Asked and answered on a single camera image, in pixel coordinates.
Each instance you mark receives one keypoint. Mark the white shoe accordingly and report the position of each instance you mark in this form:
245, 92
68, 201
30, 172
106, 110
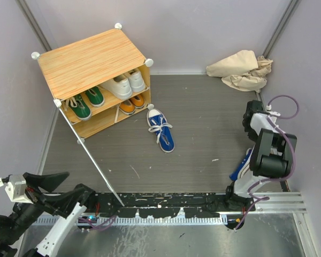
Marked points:
119, 86
135, 80

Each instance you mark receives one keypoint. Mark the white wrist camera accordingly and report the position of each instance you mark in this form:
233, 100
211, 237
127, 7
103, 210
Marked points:
272, 113
15, 186

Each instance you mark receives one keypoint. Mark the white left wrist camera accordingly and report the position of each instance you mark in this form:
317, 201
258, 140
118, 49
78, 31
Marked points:
15, 186

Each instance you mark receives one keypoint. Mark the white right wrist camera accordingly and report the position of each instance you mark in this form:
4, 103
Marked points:
272, 113

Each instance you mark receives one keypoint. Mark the wooden shoe cabinet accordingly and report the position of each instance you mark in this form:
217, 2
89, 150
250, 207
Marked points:
72, 69

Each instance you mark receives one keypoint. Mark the orange sneaker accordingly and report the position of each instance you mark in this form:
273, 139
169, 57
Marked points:
138, 101
124, 110

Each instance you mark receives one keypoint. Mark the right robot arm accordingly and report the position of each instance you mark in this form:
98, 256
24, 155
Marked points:
271, 159

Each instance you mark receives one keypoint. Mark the white cabinet door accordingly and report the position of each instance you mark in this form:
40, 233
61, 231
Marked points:
82, 143

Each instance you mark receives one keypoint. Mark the green sneaker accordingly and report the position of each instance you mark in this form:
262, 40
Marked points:
95, 96
79, 107

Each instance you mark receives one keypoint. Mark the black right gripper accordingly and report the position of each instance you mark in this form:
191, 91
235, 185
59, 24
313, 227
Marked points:
252, 137

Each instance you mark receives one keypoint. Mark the grey cable duct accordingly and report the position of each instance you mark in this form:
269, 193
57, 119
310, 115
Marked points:
179, 220

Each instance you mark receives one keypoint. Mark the blue sneaker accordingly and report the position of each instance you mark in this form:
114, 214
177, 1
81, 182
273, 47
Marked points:
158, 125
243, 167

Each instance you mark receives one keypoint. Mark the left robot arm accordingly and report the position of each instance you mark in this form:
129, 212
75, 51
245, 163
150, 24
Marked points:
19, 225

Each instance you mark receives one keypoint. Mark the beige cloth bag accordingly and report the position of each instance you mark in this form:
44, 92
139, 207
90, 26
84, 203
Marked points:
243, 71

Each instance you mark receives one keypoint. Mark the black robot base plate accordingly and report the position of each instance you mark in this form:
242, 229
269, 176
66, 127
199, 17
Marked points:
162, 205

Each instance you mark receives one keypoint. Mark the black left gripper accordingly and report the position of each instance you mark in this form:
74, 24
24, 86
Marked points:
62, 202

